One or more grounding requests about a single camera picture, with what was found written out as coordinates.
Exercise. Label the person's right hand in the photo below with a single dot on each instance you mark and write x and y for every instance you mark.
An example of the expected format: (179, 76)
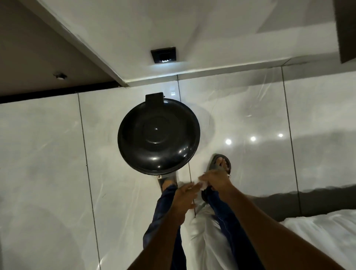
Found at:
(219, 182)

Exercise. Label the person's left hand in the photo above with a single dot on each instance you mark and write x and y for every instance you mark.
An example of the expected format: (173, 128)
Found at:
(180, 203)

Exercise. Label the person's left thumb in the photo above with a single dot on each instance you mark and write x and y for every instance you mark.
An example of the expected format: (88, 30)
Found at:
(193, 206)

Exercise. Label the person's right fingers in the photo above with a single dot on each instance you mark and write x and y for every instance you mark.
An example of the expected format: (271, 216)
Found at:
(208, 176)

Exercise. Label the white cloth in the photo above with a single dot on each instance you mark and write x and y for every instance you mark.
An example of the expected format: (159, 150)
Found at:
(207, 239)

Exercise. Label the person's right forearm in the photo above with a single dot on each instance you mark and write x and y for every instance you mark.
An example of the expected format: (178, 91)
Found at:
(267, 231)

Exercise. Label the person's left forearm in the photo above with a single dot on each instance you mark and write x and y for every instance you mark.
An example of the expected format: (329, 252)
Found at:
(158, 242)

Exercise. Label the dark right sandal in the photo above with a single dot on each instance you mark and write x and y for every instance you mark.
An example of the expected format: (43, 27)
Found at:
(219, 164)

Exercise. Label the person's left leg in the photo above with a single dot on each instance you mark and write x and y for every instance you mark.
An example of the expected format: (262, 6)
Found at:
(164, 222)

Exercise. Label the person's leg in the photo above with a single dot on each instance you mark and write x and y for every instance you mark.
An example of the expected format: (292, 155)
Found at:
(164, 222)
(225, 217)

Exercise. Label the person's right leg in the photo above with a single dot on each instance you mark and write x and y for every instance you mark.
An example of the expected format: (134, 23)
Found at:
(225, 217)

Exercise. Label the grey left sandal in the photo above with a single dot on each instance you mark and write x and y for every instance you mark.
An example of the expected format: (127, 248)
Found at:
(167, 180)

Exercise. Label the black round pedal bin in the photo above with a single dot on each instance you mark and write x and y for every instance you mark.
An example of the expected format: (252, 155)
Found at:
(158, 136)

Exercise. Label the dark grey bed base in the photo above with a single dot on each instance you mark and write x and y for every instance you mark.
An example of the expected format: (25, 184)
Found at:
(311, 201)

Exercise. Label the white bed sheet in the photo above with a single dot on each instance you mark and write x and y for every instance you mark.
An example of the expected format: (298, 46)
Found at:
(319, 236)

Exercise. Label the round metal door stopper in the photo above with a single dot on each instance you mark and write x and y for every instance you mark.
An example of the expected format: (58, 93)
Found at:
(59, 76)

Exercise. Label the dark brown cabinet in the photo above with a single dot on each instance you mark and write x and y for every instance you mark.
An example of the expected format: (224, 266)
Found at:
(345, 27)

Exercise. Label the black wall socket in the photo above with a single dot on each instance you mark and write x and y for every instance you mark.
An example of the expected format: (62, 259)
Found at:
(163, 55)

